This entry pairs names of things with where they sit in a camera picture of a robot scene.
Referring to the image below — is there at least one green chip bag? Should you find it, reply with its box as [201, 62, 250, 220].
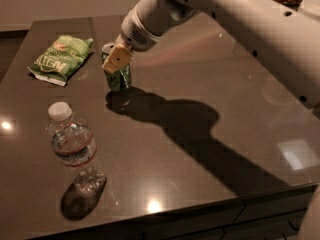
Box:
[28, 35, 93, 87]

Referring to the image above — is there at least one green soda can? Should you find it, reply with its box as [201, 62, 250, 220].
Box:
[101, 42, 132, 92]

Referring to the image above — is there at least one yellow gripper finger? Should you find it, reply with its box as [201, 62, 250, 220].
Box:
[102, 42, 133, 74]

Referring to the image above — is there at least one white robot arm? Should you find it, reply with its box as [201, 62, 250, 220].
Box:
[103, 0, 320, 113]

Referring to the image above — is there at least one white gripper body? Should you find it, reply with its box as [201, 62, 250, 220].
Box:
[116, 7, 164, 52]

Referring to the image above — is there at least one clear plastic water bottle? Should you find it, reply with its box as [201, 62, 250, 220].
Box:
[47, 102, 107, 197]

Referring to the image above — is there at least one dark drawer cabinet front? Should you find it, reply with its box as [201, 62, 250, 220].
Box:
[33, 184, 317, 240]

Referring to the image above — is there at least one white round container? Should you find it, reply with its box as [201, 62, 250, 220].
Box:
[298, 0, 320, 21]

